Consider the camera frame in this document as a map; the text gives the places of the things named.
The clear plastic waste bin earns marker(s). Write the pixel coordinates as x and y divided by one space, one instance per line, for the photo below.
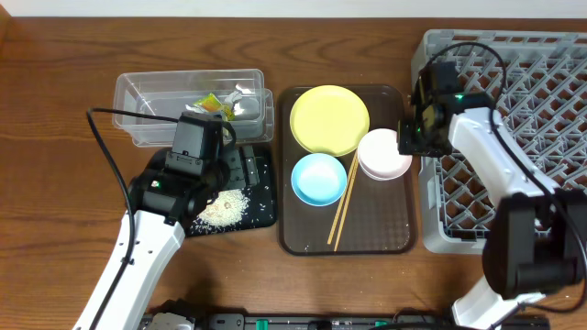
169 93

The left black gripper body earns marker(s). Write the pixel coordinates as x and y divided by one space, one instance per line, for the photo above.
248 166

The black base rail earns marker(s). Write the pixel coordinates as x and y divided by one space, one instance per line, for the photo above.
237 321

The pile of white rice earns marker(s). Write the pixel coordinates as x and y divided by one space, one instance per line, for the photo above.
234 210

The wooden chopstick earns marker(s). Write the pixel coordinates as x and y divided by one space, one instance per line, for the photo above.
343 201
338 235

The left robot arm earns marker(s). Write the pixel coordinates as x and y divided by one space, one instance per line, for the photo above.
143 249

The yellow round plate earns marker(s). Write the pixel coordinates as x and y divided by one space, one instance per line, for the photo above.
329 119

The light blue bowl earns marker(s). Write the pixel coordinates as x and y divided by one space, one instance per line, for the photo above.
319 179

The green orange snack wrapper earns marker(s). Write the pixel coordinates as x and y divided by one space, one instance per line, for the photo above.
213 103

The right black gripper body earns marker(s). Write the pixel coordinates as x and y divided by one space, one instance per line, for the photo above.
410 138

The brown plastic serving tray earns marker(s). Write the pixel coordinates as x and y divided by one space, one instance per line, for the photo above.
381 214

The grey plastic dishwasher rack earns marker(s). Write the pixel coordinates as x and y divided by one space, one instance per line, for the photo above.
543 107

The white tissue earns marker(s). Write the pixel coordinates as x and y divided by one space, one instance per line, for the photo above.
234 101

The pink round bowl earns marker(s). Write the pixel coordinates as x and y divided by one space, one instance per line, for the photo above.
379 157

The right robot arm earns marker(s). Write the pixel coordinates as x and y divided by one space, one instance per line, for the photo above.
537 244

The black plastic tray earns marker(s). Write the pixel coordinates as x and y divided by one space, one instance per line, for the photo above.
181 198

